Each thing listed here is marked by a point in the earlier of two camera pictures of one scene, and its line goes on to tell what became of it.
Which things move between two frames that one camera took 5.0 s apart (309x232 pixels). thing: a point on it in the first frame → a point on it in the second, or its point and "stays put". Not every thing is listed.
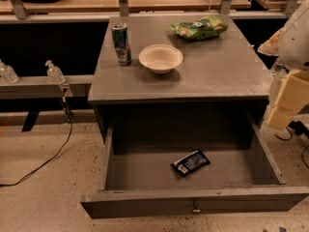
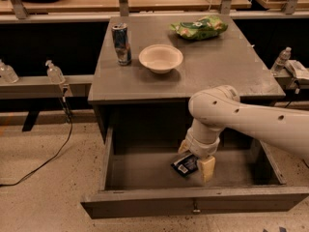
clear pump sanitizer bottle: [54, 73] stays put
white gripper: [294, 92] → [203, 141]
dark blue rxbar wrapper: [190, 163] stays put
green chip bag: [200, 28] stays put
